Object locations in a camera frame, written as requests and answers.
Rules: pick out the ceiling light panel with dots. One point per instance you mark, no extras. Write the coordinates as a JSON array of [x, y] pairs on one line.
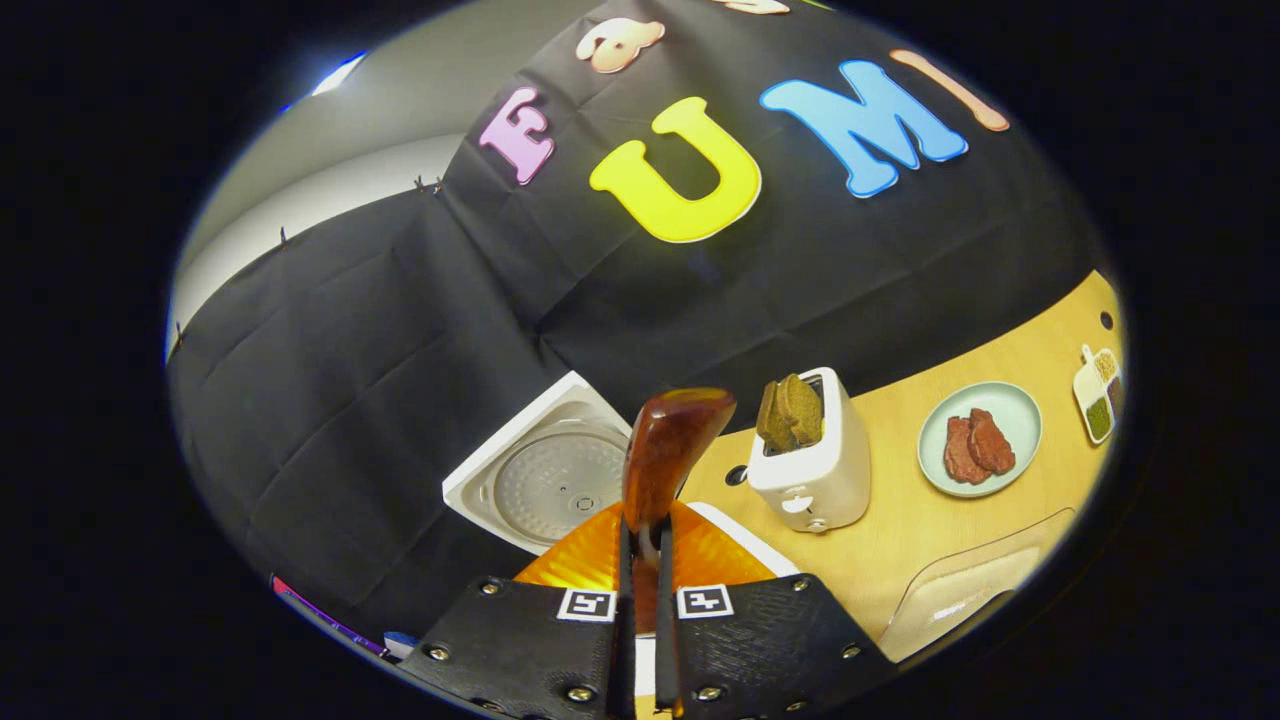
[[340, 73]]

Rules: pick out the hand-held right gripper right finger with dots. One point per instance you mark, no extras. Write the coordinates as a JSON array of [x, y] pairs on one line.
[[665, 640]]

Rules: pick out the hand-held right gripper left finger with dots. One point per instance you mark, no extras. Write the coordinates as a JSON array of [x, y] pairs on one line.
[[625, 640]]

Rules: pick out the red meat slice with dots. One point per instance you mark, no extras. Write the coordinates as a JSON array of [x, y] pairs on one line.
[[958, 455], [993, 443]]

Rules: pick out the pale green plate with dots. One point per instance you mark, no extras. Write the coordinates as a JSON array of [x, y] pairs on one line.
[[1010, 410]]

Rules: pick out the brown bread slice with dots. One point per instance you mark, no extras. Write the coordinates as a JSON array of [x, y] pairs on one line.
[[770, 420], [805, 410]]

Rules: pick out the white divided bean dish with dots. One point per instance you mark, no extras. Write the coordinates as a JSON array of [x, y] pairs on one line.
[[1097, 400]]

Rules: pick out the white toaster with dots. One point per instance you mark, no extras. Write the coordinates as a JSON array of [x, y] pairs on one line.
[[815, 485]]

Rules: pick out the white rice cooker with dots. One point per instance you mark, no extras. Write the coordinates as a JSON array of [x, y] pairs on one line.
[[545, 480]]

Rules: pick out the clear box of rice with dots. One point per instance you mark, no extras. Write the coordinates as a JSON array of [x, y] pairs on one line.
[[960, 590]]

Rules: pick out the brown wooden spoon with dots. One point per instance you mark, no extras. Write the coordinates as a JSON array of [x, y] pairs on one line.
[[670, 440]]

